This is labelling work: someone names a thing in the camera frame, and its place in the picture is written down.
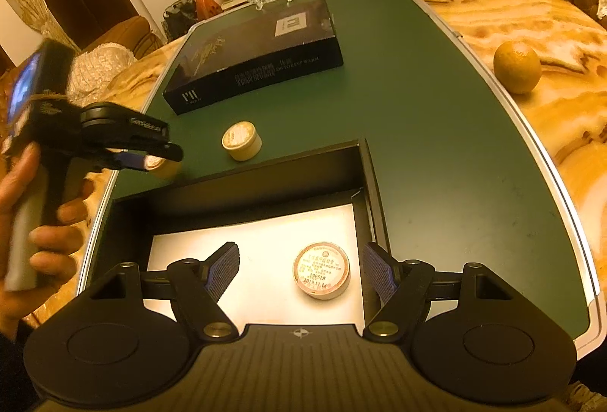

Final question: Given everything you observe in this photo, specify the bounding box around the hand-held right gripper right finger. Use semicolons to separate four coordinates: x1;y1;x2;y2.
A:
363;242;517;344

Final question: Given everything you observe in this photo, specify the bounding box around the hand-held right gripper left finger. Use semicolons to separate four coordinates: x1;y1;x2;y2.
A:
88;241;241;344

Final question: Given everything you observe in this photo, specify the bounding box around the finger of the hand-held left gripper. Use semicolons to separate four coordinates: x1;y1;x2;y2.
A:
105;148;146;171
140;140;185;163

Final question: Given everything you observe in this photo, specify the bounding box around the round tin with red label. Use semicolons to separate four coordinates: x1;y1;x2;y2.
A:
292;241;352;302

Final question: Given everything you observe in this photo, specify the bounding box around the green desktop board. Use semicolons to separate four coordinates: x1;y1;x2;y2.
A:
77;0;601;343

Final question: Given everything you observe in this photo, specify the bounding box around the person's left hand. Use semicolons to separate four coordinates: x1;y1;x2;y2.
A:
0;143;96;327

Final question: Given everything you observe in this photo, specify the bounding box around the white lace cushion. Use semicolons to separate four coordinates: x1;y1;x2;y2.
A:
70;42;139;105

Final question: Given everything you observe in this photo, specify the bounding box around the small round cream tin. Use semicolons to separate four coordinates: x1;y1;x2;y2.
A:
221;121;263;163

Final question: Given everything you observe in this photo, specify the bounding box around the brown leather chair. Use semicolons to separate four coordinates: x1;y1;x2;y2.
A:
94;16;165;62

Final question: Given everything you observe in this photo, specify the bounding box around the black mesh bin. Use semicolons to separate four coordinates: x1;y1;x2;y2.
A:
162;0;198;41

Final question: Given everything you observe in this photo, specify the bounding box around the orange plastic bag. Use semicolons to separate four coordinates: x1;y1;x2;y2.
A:
194;0;222;20

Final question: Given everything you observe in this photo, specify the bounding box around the orange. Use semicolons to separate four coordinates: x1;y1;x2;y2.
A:
492;41;542;95

